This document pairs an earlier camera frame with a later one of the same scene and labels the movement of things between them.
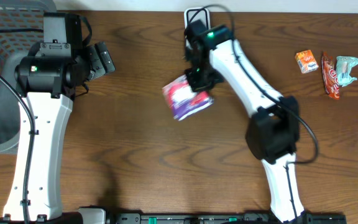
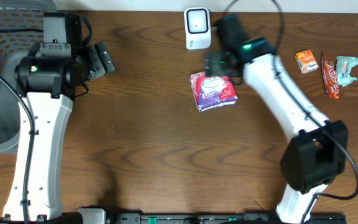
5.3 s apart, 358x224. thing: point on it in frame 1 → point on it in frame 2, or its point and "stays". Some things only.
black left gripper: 96,61 stays
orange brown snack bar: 330,81 stays
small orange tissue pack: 306,61 stays
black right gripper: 199,82 → 214,64
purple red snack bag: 183,101 → 212,91
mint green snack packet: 344,65 stays
